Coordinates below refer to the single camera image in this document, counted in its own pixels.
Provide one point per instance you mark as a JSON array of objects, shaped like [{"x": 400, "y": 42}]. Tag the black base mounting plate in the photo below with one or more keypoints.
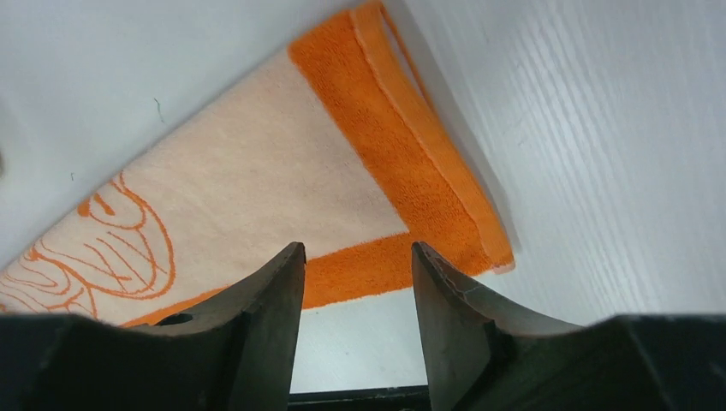
[{"x": 392, "y": 398}]

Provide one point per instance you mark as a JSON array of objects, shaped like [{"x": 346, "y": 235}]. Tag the orange and cream cloth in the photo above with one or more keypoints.
[{"x": 331, "y": 142}]

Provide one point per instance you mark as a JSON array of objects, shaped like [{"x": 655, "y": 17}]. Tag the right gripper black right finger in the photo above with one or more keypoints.
[{"x": 469, "y": 333}]

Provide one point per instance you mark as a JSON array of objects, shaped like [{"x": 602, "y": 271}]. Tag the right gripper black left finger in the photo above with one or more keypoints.
[{"x": 235, "y": 350}]

